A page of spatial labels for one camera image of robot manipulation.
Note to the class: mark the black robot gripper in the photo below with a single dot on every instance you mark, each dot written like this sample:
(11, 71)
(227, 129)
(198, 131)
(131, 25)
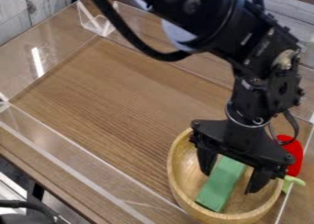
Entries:
(245, 144)

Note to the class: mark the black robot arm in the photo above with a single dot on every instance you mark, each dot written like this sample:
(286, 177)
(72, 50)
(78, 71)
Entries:
(235, 30)

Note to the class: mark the green rectangular block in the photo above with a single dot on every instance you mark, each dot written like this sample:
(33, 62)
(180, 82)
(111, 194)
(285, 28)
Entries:
(215, 192)

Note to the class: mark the brown wooden bowl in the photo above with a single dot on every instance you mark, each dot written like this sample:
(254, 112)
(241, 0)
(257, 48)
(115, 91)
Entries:
(245, 209)

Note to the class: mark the red plush strawberry toy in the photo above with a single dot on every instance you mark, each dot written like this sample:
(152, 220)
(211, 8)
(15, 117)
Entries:
(295, 149)

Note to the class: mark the black metal table bracket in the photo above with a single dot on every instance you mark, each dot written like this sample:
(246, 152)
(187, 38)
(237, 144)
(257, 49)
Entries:
(40, 210)

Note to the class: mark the clear acrylic corner bracket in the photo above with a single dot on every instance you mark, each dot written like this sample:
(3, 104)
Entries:
(96, 24)

